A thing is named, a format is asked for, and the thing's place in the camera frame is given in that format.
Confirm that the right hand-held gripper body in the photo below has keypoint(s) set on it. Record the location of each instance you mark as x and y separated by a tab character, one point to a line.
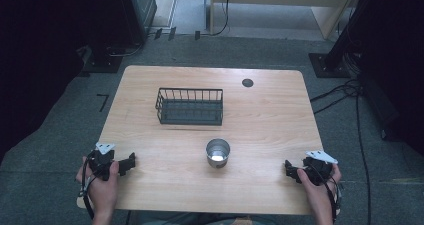
318	171

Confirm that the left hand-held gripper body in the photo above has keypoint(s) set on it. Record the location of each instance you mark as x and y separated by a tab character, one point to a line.
101	161

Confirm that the silver metal cup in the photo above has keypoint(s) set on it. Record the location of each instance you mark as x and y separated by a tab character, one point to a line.
218	155

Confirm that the person's right hand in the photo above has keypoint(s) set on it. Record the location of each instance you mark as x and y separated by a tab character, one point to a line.
318	195

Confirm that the person's left hand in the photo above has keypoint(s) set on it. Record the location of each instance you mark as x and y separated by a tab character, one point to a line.
103	193

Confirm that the dark round table grommet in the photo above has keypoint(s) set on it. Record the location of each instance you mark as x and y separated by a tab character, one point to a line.
247	83

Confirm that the dark curtain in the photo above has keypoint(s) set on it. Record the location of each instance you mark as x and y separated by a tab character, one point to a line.
36	58
396	61

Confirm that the black slanted metal stand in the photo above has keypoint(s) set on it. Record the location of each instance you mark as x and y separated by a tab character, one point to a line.
346	31

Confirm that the dark cabinet on stand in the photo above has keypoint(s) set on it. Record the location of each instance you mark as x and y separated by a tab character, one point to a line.
133	15

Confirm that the black stand base plate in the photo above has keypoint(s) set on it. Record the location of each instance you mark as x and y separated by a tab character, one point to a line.
321	70

